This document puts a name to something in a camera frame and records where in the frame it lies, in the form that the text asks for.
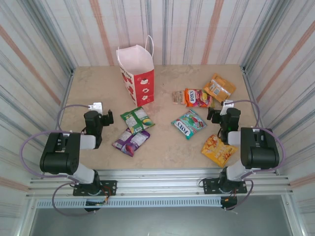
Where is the orange Fox's candy bag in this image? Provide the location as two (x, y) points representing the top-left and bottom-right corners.
(184, 88), (214, 109)

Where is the teal Fox's candy bag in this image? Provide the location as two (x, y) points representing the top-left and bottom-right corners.
(171, 109), (208, 141)

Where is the green snack bag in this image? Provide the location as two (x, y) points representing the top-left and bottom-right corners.
(120, 107), (156, 135)

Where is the orange brown snack bag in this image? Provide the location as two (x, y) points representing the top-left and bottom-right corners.
(203, 73), (237, 103)

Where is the purple snack bag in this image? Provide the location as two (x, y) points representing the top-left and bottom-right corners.
(112, 127), (151, 158)

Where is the small brown snack packet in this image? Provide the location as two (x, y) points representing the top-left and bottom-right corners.
(172, 90), (186, 105)

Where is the yellow chips bag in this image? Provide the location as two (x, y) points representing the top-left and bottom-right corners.
(201, 134), (239, 168)

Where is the red white paper bag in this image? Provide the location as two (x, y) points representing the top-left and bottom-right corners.
(116, 35), (156, 108)

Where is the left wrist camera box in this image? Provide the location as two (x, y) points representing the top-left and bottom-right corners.
(88, 101), (104, 115)

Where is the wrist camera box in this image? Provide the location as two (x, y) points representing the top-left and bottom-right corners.
(88, 101), (104, 115)
(220, 99), (235, 116)

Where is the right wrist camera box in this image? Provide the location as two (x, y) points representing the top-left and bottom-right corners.
(220, 99), (235, 116)

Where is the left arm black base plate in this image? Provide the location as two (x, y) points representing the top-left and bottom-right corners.
(73, 180), (118, 197)

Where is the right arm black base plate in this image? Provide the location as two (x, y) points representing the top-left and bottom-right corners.
(202, 177), (248, 195)

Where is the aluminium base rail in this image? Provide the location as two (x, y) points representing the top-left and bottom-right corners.
(24, 168), (295, 197)

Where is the slotted grey cable duct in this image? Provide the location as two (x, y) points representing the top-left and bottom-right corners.
(35, 198), (237, 209)

